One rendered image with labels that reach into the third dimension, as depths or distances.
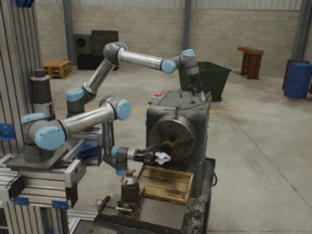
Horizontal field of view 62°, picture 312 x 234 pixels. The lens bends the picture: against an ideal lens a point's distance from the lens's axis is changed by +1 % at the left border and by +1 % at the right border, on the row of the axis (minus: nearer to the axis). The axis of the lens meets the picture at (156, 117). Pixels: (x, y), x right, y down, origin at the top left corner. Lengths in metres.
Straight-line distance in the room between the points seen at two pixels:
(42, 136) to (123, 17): 10.50
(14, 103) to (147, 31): 10.16
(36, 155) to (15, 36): 0.62
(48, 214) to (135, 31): 10.13
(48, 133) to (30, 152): 0.22
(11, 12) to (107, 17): 10.18
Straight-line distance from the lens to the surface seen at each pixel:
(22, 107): 1.62
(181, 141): 1.72
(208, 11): 11.79
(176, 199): 1.55
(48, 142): 1.29
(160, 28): 11.55
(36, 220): 2.01
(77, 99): 1.82
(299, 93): 7.94
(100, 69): 1.84
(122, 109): 1.45
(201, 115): 1.86
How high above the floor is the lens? 1.84
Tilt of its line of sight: 20 degrees down
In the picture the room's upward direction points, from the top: 2 degrees clockwise
